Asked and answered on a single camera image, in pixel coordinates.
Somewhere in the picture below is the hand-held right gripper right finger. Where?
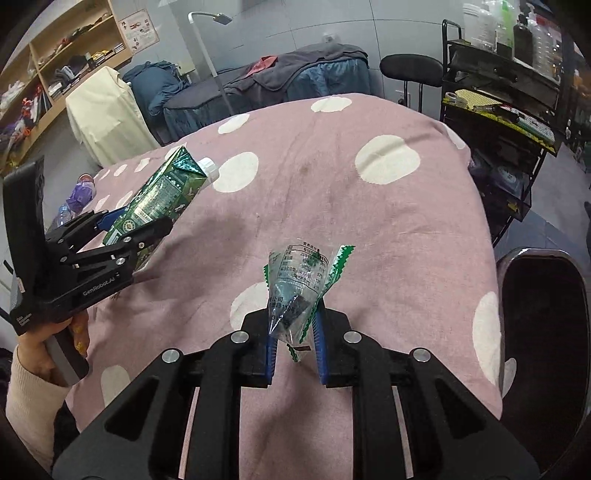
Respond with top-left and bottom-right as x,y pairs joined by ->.
311,307 -> 541,480

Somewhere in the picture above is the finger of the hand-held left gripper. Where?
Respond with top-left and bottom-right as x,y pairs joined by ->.
75,216 -> 175,278
45,208 -> 129,248

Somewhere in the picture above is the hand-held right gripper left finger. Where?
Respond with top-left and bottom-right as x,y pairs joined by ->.
53,311 -> 278,480

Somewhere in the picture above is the green drink carton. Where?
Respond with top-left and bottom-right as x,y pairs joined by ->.
102,145 -> 219,271

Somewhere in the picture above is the clear green-edged wrapper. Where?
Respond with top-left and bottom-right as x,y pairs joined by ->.
263,242 -> 356,363

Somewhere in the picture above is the black trash bin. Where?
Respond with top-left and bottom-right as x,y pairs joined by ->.
496,247 -> 591,464

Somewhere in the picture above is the person's left forearm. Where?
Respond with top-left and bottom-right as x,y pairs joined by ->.
6,346 -> 71,472

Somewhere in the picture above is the person's left hand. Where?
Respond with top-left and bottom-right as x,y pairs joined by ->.
16,313 -> 92,386

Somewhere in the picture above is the small clear blue bottle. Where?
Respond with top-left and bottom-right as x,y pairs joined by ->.
48,203 -> 75,230

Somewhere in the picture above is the cream cloth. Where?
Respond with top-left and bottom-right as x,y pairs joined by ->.
65,66 -> 158,167

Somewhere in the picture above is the blue cloth pile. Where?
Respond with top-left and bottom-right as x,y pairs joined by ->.
122,61 -> 184,116

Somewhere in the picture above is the pink polka-dot bedsheet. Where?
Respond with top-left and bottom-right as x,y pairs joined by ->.
65,92 -> 504,480

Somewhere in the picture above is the white floor lamp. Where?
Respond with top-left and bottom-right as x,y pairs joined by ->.
188,11 -> 234,116

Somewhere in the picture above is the pink red towel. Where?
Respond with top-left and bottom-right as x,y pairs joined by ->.
245,55 -> 279,79

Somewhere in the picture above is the blue massage bed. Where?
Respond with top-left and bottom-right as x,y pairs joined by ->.
124,41 -> 372,145

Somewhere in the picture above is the grey blanket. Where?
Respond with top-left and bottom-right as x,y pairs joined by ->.
222,44 -> 370,99

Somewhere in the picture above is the black metal trolley cart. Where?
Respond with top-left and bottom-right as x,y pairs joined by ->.
438,18 -> 566,247

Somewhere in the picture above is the black round stool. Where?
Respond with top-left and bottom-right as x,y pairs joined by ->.
379,54 -> 444,112

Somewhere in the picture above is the white pump bottle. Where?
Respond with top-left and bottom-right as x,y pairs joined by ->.
480,0 -> 499,47

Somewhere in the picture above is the black pump bottle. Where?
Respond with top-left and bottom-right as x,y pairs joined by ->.
513,14 -> 535,65

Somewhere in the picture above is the green bottle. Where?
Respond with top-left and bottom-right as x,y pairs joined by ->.
496,0 -> 516,49

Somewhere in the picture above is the clear pump bottle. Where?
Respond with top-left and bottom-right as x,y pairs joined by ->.
531,9 -> 561,81

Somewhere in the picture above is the purple drawstring bag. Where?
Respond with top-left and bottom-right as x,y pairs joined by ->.
67,174 -> 98,215

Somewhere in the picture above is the wooden wall cabinet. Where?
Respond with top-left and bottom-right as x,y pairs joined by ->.
0,0 -> 134,172

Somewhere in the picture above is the wall poster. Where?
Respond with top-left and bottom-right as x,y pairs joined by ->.
119,17 -> 160,51

